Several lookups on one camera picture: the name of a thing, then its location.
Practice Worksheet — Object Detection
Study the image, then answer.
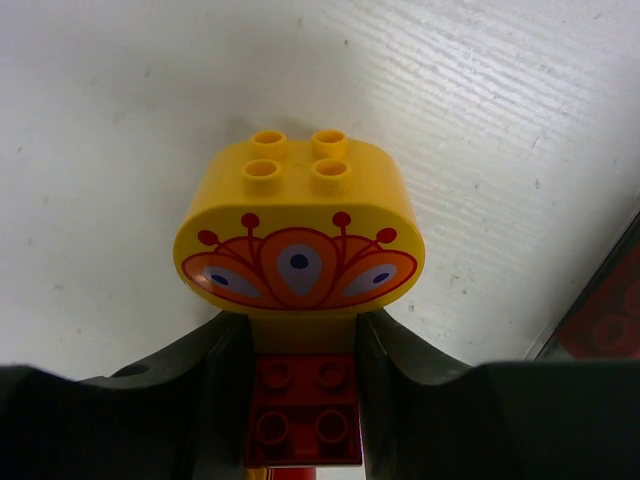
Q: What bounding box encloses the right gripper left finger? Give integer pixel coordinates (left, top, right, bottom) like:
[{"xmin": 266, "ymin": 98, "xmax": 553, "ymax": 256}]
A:
[{"xmin": 1, "ymin": 313, "xmax": 256, "ymax": 479}]

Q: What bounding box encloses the yellow peacock lego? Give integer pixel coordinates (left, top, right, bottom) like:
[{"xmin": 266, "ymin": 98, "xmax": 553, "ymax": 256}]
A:
[{"xmin": 173, "ymin": 130, "xmax": 426, "ymax": 354}]

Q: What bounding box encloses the red L-shaped lego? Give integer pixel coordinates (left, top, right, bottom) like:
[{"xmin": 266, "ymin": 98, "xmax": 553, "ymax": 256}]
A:
[{"xmin": 559, "ymin": 246, "xmax": 639, "ymax": 359}]

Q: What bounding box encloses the small red lego brick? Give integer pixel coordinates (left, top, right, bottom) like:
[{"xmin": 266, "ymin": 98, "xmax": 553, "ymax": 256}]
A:
[{"xmin": 244, "ymin": 354, "xmax": 363, "ymax": 468}]

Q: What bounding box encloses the grey transparent container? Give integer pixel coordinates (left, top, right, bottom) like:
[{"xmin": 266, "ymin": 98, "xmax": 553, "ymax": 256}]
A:
[{"xmin": 536, "ymin": 217, "xmax": 639, "ymax": 360}]

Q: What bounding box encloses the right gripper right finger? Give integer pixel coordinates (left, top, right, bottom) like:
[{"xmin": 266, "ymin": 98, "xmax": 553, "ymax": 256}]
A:
[{"xmin": 355, "ymin": 310, "xmax": 639, "ymax": 479}]

